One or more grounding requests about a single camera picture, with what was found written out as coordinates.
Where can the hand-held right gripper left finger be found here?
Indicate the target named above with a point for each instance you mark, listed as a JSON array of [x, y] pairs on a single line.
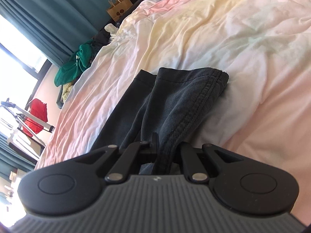
[[145, 148]]

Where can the dark-framed window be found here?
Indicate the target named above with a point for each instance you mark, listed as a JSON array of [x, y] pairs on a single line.
[[14, 60]]

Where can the white crumpled cloth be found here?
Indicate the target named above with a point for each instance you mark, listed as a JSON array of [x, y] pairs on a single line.
[[112, 29]]

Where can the red garment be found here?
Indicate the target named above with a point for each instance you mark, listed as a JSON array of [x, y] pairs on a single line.
[[37, 114]]

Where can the pale yellow knitted cloth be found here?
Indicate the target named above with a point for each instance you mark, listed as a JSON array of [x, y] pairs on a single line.
[[67, 91]]

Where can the metal clothes drying rack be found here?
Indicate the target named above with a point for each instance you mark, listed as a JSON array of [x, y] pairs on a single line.
[[36, 121]]

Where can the dark grey pants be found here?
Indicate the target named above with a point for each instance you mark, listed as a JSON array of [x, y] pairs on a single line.
[[175, 102]]

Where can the brown paper bag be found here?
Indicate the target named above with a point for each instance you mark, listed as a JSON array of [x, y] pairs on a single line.
[[119, 9]]

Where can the dark clothes pile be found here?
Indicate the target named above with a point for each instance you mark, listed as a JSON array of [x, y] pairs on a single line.
[[102, 41]]

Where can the green garment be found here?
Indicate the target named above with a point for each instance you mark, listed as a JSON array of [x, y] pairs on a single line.
[[70, 70]]

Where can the pastel tie-dye bed sheet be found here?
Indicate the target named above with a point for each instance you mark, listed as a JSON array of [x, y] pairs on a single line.
[[243, 53]]

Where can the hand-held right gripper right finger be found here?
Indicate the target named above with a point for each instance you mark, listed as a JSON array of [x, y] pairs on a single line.
[[187, 156]]

